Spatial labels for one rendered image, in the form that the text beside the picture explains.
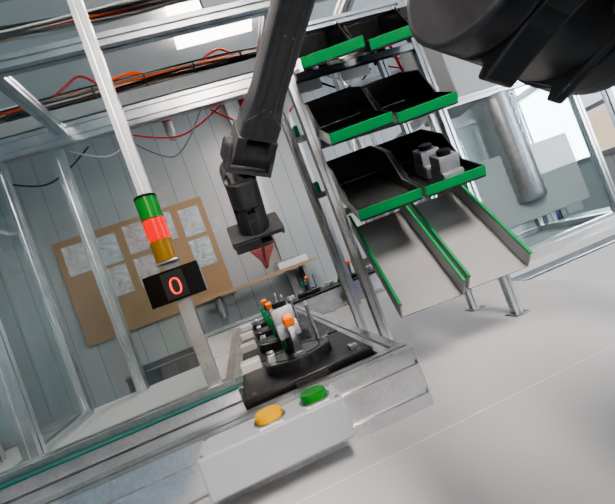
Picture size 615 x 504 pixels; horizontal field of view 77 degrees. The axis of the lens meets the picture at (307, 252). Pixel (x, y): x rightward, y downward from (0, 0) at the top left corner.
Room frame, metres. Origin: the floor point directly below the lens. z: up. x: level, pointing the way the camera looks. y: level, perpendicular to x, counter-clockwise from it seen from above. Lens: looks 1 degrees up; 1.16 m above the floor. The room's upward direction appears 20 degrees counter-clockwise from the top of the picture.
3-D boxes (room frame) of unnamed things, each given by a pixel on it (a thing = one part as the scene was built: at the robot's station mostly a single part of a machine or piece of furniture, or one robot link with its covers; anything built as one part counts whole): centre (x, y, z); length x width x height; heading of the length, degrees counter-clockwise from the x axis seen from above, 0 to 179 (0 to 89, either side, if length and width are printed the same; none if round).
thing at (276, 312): (0.79, 0.09, 1.06); 0.08 x 0.04 x 0.07; 10
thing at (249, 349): (1.04, 0.14, 1.01); 0.24 x 0.24 x 0.13; 11
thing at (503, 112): (1.74, -0.90, 1.50); 0.38 x 0.21 x 0.88; 11
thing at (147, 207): (0.87, 0.30, 1.38); 0.05 x 0.05 x 0.05
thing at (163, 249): (0.87, 0.30, 1.28); 0.05 x 0.05 x 0.05
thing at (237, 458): (0.56, 0.13, 0.93); 0.21 x 0.07 x 0.06; 101
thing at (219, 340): (2.22, -0.46, 0.92); 2.35 x 0.41 x 0.12; 101
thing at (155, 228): (0.87, 0.30, 1.33); 0.05 x 0.05 x 0.05
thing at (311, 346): (0.79, 0.09, 0.98); 0.14 x 0.14 x 0.02
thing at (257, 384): (0.79, 0.09, 0.96); 0.24 x 0.24 x 0.02; 11
